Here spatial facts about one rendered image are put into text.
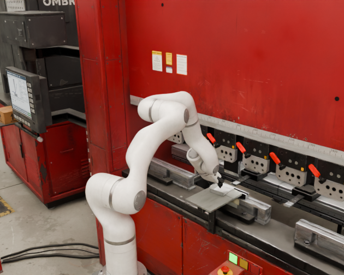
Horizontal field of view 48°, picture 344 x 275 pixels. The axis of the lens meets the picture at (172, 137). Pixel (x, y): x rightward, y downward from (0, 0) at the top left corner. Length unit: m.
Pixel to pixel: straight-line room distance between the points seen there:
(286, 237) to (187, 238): 0.65
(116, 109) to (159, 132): 1.16
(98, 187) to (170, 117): 0.37
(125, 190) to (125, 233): 0.18
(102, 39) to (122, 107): 0.47
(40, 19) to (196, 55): 0.93
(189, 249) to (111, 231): 1.11
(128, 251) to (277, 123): 0.91
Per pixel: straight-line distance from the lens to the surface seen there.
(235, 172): 2.17
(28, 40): 2.45
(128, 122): 2.69
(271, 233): 2.10
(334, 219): 2.25
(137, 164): 1.39
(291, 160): 1.90
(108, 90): 2.54
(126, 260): 1.51
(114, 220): 1.45
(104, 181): 1.39
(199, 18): 2.11
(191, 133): 1.76
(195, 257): 2.48
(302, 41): 1.77
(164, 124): 1.47
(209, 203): 2.07
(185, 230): 2.43
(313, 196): 2.20
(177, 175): 2.49
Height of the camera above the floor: 2.03
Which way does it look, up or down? 20 degrees down
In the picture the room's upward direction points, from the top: 1 degrees counter-clockwise
